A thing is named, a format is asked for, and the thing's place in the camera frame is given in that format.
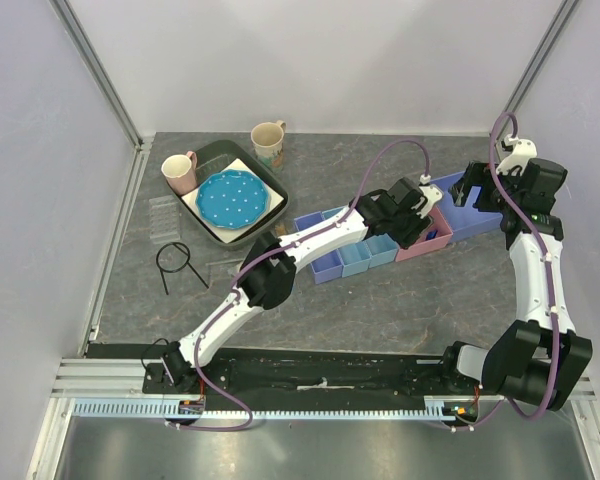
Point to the dark green tray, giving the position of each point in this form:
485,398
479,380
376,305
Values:
218,155

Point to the black wire ring stand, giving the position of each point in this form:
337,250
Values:
173,258

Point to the pink and cream mug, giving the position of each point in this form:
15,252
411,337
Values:
180,172

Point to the light blue bin left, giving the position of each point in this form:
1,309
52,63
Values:
354,258

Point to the light blue bin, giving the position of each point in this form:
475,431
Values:
354,258
378,250

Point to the pink bin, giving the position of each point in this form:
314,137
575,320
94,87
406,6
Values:
440,230

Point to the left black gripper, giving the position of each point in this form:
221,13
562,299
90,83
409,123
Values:
416,230

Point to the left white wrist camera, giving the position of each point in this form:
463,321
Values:
431,196

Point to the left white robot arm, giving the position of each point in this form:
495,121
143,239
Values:
267,276

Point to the purple large bin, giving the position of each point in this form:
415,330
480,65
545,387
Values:
467,221

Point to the clear test tube rack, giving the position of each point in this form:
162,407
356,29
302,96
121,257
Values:
164,220

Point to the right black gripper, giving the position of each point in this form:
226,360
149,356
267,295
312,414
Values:
477,174

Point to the beige mug with pattern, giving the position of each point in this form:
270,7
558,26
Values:
268,142

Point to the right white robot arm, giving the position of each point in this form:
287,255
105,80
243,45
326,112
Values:
539,359

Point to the light blue bin right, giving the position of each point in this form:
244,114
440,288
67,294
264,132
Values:
378,250

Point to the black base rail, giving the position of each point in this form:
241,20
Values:
269,379

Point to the blue dotted plate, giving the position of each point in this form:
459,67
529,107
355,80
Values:
232,199

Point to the purple narrow bin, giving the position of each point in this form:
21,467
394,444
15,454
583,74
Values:
329,266

